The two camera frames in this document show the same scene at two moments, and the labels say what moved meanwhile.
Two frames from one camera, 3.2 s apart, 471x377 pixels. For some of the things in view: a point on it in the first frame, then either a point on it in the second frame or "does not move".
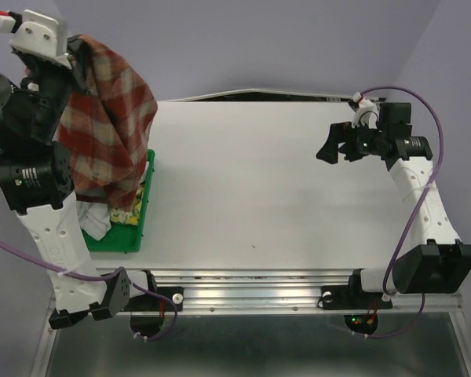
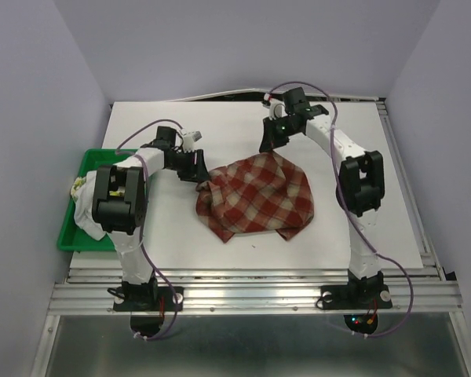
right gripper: x=339 y=133 -> x=270 y=140
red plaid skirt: x=104 y=130 -> x=259 y=193
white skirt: x=94 y=218 does not move
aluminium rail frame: x=292 y=291 does not move
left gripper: x=74 y=50 -> x=195 y=173
